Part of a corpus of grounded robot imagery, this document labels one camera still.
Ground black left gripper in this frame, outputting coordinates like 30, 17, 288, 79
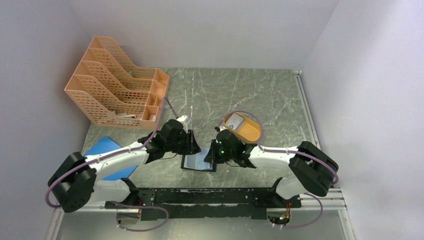
165, 129, 202, 155

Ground black leather card holder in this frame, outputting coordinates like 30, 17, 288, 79
180, 147, 217, 172

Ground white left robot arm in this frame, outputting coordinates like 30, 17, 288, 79
45, 118, 201, 213

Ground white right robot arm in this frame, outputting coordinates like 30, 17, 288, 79
204, 129, 339, 207

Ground credit card in tray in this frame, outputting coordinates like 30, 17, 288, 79
225, 113, 244, 131

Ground orange oval tray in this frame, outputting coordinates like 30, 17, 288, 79
223, 112, 262, 144

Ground blue folder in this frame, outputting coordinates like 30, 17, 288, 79
83, 136, 138, 181

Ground orange mesh file organizer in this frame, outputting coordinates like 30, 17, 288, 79
64, 36, 170, 130

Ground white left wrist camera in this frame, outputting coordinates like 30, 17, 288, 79
176, 115, 191, 124

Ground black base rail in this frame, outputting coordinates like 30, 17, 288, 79
105, 187, 302, 221

